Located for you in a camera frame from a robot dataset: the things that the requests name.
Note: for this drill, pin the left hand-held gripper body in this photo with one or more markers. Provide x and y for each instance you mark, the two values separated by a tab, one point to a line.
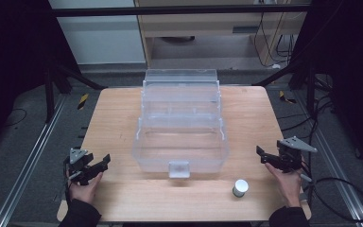
78	164

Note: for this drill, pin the white cabinet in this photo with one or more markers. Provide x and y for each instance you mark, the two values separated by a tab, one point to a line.
100	38

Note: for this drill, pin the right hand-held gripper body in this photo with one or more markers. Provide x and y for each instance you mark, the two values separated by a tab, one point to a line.
291	154

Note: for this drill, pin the black horizontal frame bar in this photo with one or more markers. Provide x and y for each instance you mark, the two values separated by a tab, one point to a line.
170	11

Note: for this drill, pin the black curtain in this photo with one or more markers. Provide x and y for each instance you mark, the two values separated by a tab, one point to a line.
349	63
12	63

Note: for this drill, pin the clear plastic storage box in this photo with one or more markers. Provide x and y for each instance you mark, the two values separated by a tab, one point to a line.
180	126

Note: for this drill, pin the person's right hand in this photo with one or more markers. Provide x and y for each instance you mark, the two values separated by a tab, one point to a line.
288	186

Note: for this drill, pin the small jar with white lid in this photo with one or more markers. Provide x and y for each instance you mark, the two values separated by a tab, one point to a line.
240	188

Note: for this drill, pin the aluminium floor rail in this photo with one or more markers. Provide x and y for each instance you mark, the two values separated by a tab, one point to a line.
334	164
31	151

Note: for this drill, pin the yellow black striped tape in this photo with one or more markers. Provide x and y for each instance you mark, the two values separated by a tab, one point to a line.
82	101
286	97

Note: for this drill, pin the black metal stand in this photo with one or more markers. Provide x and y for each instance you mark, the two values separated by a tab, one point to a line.
302	78
53	85

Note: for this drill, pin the light wooden desk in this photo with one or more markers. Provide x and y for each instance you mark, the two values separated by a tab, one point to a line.
208	28

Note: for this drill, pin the person's left hand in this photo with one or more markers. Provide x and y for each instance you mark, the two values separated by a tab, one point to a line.
85	190

